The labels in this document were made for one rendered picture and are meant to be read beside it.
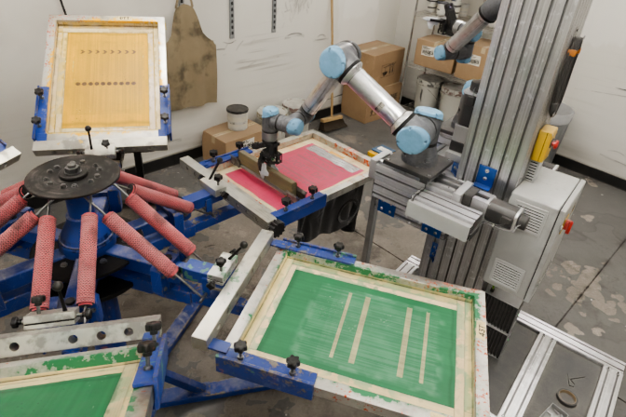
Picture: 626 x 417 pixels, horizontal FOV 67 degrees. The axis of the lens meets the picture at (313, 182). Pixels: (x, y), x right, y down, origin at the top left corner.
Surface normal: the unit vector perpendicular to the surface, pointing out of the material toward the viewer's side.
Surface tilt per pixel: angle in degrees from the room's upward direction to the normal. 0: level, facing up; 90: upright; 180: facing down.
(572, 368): 0
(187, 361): 0
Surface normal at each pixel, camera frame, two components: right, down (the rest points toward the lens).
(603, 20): -0.72, 0.31
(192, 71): 0.25, 0.50
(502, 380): 0.07, -0.86
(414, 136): -0.38, 0.51
